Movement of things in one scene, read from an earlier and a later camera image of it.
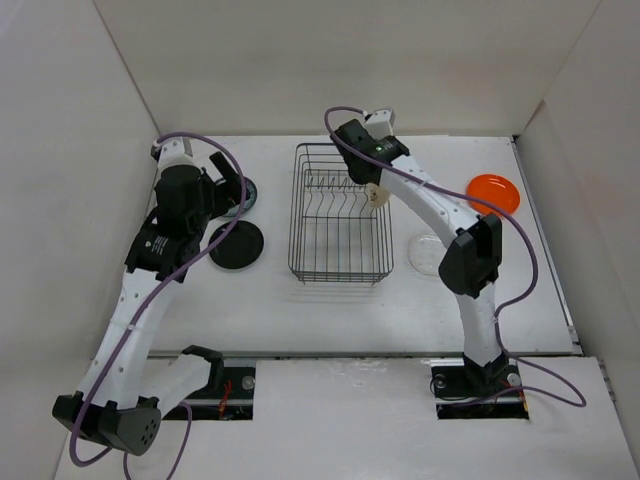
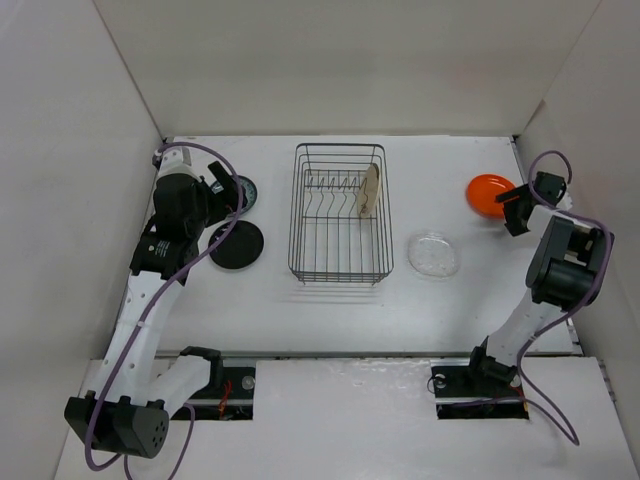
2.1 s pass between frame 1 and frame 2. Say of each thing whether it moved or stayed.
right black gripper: moved
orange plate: stayed
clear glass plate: stayed
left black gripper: stayed
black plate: stayed
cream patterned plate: moved
